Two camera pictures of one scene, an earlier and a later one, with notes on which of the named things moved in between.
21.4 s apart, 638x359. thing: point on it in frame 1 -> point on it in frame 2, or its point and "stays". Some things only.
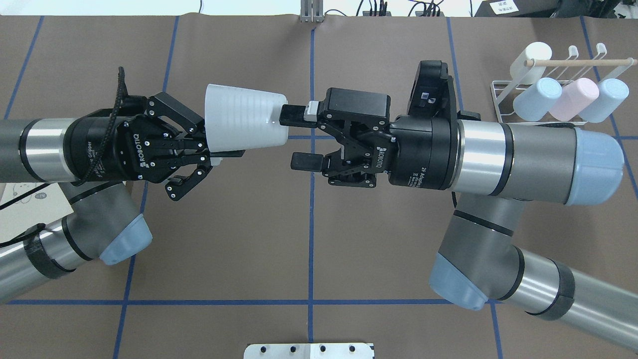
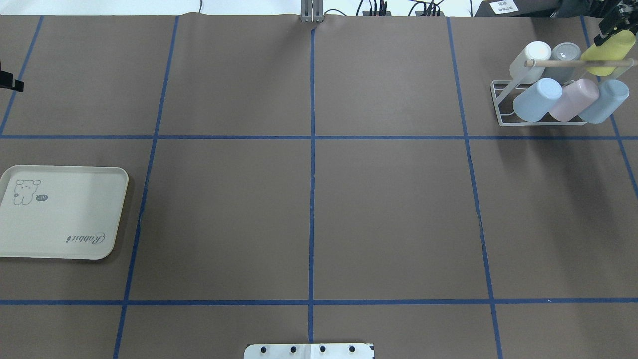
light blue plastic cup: [612, 92] stays
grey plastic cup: [237, 118] -> [563, 52]
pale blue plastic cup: [534, 104] stays
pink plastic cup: [575, 96] stays
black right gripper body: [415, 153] -> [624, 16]
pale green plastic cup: [523, 74] stays
